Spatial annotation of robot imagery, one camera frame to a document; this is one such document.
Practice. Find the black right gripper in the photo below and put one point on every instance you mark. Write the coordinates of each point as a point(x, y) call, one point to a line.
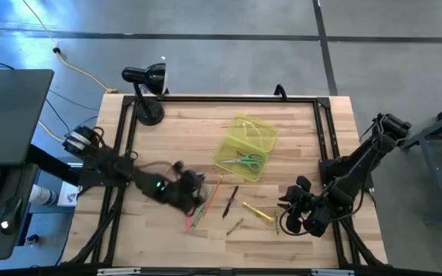
point(317, 205)

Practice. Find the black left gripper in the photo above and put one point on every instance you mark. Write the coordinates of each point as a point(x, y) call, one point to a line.
point(186, 189)

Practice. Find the orange pencil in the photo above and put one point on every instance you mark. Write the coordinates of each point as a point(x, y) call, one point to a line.
point(215, 193)

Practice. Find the teal pencil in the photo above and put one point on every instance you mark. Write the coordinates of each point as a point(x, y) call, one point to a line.
point(199, 216)

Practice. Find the pink pencil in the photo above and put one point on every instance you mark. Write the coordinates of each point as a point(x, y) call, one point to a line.
point(187, 224)

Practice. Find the yellow pen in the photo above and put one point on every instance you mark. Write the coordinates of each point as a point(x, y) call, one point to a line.
point(257, 212)

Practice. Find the black pen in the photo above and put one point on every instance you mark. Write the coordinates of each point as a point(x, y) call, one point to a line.
point(230, 202)

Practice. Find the translucent yellow-green supply box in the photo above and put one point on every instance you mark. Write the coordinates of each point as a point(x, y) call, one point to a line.
point(251, 130)

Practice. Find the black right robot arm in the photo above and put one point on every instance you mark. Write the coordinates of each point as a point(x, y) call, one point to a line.
point(370, 153)

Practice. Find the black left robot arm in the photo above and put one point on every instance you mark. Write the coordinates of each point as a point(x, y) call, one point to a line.
point(109, 165)

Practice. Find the white printed box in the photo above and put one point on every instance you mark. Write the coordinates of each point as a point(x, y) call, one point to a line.
point(67, 195)

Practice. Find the black desk lamp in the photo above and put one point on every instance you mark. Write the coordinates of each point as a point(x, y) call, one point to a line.
point(150, 113)

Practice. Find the black support beam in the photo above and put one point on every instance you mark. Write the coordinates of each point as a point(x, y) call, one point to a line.
point(48, 163)

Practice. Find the white paper cup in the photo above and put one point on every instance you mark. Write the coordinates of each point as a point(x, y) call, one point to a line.
point(42, 195)

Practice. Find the black caster wheel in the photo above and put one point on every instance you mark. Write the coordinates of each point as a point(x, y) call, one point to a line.
point(32, 240)

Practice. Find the black computer mouse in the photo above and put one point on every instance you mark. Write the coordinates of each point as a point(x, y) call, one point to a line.
point(12, 214)

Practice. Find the dark grey desk surface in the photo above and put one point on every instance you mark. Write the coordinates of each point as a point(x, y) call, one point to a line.
point(10, 115)

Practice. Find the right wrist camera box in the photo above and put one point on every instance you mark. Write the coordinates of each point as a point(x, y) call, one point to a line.
point(317, 227)

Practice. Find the silver rail bracket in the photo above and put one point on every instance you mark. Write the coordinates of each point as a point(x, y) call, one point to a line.
point(117, 271)
point(332, 273)

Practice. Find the black table edge rail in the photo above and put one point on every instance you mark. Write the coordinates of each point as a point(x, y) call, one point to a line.
point(186, 273)

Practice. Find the black aluminium table frame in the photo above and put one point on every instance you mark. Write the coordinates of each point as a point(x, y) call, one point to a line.
point(225, 99)

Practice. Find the black hook bracket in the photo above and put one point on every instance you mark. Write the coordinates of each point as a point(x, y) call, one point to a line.
point(278, 90)

